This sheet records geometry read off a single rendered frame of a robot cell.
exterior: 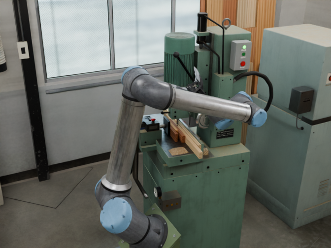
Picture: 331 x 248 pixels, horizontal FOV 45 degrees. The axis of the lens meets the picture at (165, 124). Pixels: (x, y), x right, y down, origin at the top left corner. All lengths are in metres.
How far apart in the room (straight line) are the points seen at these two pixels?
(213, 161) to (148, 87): 0.98
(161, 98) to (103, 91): 2.11
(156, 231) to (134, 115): 0.56
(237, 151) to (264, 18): 1.99
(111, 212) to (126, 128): 0.38
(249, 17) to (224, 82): 1.92
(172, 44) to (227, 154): 0.76
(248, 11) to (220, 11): 0.36
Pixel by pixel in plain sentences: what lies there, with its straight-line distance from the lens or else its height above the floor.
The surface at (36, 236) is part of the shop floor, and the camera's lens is 3.19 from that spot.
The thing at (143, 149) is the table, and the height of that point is 0.86.
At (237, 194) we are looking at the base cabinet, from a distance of 2.69.
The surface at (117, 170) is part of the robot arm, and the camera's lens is 1.87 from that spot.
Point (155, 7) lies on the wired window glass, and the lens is 3.78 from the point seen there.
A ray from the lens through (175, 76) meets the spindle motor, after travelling 2.30.
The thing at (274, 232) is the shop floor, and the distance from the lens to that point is 3.22.
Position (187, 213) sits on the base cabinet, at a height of 0.42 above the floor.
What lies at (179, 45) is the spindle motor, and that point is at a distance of 2.24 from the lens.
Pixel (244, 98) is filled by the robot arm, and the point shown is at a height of 1.29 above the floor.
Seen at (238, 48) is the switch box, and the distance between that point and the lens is 2.30.
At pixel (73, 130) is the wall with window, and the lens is 3.73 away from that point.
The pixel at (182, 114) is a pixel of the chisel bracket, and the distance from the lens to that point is 2.44.
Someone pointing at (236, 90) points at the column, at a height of 1.17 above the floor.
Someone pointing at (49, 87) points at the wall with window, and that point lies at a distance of 3.53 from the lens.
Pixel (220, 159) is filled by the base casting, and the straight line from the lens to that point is 2.47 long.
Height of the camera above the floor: 2.01
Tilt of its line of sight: 25 degrees down
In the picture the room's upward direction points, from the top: 1 degrees clockwise
